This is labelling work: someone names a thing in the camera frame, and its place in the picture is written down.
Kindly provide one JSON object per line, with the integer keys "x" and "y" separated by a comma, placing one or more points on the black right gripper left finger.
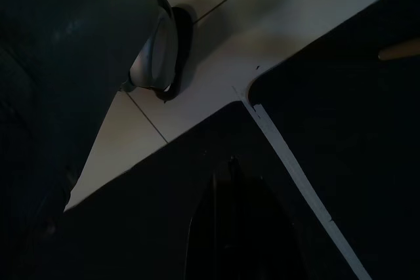
{"x": 210, "y": 234}

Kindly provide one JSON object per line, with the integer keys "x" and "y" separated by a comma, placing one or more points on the light wooden table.
{"x": 400, "y": 51}

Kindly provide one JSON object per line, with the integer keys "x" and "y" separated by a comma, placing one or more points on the white floor tape strip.
{"x": 279, "y": 149}

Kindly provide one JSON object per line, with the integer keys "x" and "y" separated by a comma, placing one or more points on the black floor mat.
{"x": 344, "y": 145}
{"x": 147, "y": 194}

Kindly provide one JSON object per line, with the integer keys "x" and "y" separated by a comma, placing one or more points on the dark robot right leg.
{"x": 49, "y": 96}

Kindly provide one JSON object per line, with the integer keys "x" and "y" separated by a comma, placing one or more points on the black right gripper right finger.
{"x": 259, "y": 234}

